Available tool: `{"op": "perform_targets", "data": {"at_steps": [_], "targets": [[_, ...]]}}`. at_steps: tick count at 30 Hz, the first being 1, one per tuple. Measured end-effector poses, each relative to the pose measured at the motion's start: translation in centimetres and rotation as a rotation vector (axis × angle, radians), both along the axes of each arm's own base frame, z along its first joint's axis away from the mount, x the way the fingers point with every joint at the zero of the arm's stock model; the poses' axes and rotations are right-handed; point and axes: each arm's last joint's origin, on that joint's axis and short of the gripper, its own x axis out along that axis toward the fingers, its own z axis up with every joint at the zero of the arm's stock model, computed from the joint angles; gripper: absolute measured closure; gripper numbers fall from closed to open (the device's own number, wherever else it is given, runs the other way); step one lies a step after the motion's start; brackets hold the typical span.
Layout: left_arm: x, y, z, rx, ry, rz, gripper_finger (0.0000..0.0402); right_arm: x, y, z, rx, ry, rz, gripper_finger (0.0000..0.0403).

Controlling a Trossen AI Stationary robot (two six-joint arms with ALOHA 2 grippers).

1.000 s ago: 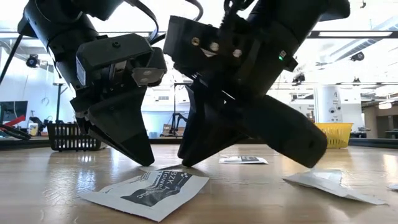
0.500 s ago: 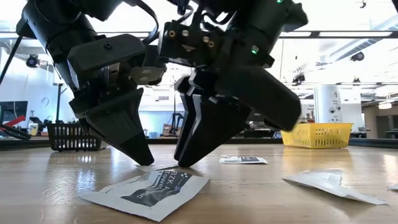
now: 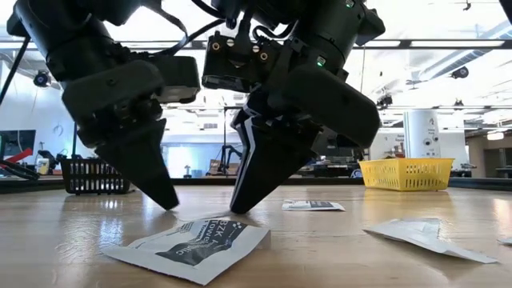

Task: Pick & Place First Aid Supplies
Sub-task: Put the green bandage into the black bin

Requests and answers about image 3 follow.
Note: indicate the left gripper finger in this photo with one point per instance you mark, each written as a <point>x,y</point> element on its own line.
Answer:
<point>132,160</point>
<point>158,160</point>

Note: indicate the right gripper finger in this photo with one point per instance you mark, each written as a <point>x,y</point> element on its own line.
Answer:
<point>245,160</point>
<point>280,156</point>

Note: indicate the white printed wipe packet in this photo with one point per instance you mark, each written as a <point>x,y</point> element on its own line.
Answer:
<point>192,252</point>
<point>312,205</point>
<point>507,241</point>

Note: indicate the white bandage strip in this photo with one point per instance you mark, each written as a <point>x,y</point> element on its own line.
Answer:
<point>424,236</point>

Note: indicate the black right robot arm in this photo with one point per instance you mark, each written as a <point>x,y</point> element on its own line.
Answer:
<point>328,28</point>

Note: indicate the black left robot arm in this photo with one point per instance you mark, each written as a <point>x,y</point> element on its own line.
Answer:
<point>60,36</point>

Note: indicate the black background robot arm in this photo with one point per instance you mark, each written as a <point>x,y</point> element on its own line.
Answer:
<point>228,156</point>

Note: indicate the black plastic basket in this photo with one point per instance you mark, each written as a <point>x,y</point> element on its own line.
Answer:
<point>88,176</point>

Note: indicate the white column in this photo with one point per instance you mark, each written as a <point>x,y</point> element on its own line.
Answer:
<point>422,136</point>

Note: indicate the black monitor with red shape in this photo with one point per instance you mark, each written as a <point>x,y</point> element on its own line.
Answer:
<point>18,140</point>

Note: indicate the yellow plastic basket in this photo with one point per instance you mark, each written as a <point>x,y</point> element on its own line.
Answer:
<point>406,176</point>

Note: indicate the black overhead beam with lights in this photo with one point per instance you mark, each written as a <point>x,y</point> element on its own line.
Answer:
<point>460,44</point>

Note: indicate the black ceiling camera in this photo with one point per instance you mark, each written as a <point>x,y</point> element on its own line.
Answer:
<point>460,72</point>
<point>384,101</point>
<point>42,78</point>

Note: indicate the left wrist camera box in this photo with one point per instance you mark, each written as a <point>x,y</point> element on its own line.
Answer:
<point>178,80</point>

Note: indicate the black metal table frame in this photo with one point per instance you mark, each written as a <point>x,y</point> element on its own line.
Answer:
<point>480,184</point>

